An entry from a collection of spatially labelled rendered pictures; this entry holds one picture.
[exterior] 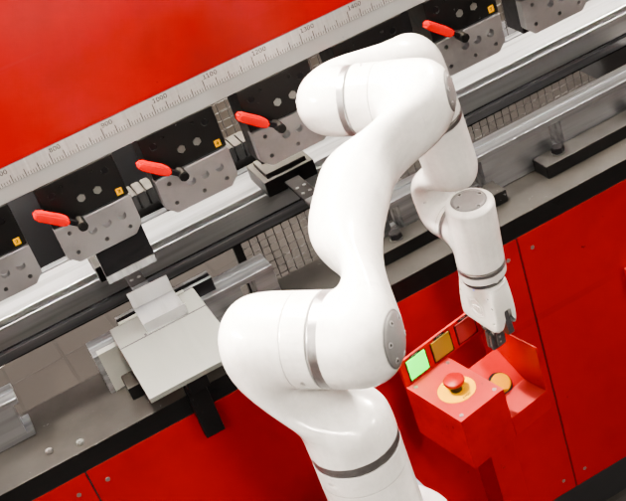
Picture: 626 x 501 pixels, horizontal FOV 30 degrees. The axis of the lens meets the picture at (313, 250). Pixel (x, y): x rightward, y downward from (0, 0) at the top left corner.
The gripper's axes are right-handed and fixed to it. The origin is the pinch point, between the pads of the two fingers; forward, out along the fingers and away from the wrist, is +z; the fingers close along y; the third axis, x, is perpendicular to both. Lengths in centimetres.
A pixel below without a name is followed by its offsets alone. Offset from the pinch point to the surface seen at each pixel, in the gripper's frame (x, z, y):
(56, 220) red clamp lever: -54, -40, -45
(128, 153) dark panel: -22, -14, -97
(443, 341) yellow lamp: -5.0, 3.6, -9.8
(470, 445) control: -14.6, 12.2, 6.7
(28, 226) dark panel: -49, -8, -101
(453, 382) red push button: -10.7, 3.7, -0.3
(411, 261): 3.7, -0.1, -28.8
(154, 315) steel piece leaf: -45, -11, -44
